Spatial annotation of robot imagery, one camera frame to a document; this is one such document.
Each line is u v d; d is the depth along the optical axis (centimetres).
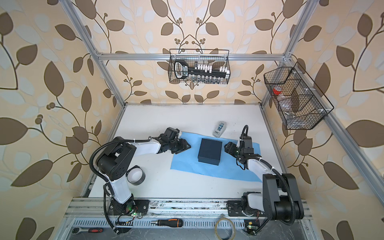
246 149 71
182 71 85
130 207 71
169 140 77
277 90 81
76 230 68
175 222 68
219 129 102
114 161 49
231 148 81
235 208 73
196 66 82
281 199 42
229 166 89
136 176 80
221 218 70
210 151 89
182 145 85
